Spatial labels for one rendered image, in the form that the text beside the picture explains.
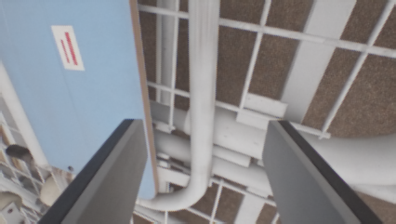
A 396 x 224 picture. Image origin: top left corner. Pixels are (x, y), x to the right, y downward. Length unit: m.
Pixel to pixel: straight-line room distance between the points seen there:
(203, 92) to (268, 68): 0.54
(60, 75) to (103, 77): 0.06
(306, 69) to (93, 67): 0.20
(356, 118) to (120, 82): 0.70
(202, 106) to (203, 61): 0.04
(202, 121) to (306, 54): 0.11
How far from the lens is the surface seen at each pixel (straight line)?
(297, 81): 0.23
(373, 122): 0.79
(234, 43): 0.69
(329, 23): 0.22
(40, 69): 0.28
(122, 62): 0.19
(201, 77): 0.16
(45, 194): 0.45
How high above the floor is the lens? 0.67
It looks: 54 degrees down
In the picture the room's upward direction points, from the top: 141 degrees counter-clockwise
